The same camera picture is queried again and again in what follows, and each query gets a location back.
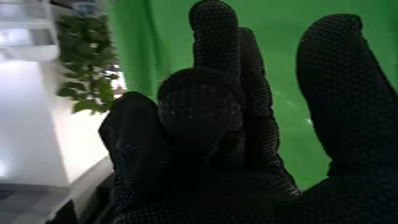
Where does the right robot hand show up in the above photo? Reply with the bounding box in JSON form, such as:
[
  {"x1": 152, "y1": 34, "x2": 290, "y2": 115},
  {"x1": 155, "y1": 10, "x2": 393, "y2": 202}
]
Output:
[{"x1": 97, "y1": 0, "x2": 398, "y2": 224}]

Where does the green leafy plant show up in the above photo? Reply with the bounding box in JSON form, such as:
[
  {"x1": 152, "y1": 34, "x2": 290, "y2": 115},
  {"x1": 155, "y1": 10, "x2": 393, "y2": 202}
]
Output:
[{"x1": 54, "y1": 14, "x2": 125, "y2": 115}]

